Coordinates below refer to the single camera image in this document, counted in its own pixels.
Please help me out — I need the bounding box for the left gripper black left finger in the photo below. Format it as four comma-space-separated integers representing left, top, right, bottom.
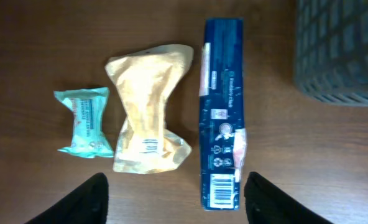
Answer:
28, 172, 109, 224

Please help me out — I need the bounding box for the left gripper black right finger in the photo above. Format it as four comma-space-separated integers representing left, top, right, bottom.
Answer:
244, 172, 331, 224

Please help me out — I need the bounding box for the dark blue tissue pack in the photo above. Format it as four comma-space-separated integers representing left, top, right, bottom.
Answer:
199, 18, 247, 210

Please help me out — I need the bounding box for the beige plastic bag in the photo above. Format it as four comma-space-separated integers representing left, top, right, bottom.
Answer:
104, 44, 194, 174

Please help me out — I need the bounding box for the mint green wipes pack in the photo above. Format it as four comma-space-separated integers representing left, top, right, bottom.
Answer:
53, 87, 114, 159

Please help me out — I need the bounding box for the grey plastic lattice basket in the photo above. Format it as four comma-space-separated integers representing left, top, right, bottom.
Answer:
293, 0, 368, 107

